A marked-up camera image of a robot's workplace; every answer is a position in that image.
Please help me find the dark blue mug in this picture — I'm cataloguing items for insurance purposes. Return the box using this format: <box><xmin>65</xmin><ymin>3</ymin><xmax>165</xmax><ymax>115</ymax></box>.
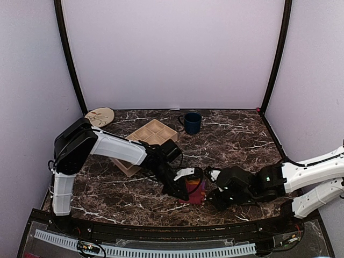
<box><xmin>178</xmin><ymin>112</ymin><xmax>202</xmax><ymax>135</ymax></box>

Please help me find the right black frame post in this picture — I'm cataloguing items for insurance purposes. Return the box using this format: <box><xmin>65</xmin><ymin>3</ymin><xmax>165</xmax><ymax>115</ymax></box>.
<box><xmin>260</xmin><ymin>0</ymin><xmax>293</xmax><ymax>116</ymax></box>

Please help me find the left black frame post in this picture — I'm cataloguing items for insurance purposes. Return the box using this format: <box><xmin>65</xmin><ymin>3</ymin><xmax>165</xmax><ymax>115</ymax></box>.
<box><xmin>53</xmin><ymin>0</ymin><xmax>88</xmax><ymax>116</ymax></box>

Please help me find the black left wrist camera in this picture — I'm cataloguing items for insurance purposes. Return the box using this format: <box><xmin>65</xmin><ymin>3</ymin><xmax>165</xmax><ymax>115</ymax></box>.
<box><xmin>161</xmin><ymin>139</ymin><xmax>182</xmax><ymax>162</ymax></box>

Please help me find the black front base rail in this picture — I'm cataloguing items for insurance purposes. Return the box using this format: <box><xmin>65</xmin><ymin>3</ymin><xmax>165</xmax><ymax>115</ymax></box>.
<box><xmin>25</xmin><ymin>207</ymin><xmax>326</xmax><ymax>241</ymax></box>

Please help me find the black frame post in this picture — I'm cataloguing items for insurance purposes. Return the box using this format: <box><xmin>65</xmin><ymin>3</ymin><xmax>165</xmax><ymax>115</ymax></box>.
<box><xmin>53</xmin><ymin>0</ymin><xmax>88</xmax><ymax>116</ymax></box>
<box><xmin>260</xmin><ymin>0</ymin><xmax>293</xmax><ymax>116</ymax></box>

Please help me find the purple striped sock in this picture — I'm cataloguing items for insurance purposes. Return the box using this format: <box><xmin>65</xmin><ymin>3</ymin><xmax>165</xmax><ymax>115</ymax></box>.
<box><xmin>178</xmin><ymin>179</ymin><xmax>206</xmax><ymax>205</ymax></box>

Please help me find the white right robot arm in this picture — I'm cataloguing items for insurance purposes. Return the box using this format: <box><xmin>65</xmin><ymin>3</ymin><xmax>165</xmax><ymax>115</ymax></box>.
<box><xmin>205</xmin><ymin>146</ymin><xmax>343</xmax><ymax>219</ymax></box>

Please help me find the wooden compartment tray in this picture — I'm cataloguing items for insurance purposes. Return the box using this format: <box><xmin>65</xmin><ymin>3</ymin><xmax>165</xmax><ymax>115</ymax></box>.
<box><xmin>110</xmin><ymin>119</ymin><xmax>178</xmax><ymax>178</ymax></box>

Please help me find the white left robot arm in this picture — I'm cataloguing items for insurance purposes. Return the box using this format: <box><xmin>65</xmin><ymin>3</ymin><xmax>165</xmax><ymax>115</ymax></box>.
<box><xmin>47</xmin><ymin>118</ymin><xmax>204</xmax><ymax>217</ymax></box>

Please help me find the white slotted cable duct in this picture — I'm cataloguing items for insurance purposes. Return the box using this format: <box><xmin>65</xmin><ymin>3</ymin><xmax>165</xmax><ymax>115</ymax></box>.
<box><xmin>33</xmin><ymin>229</ymin><xmax>257</xmax><ymax>257</ymax></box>

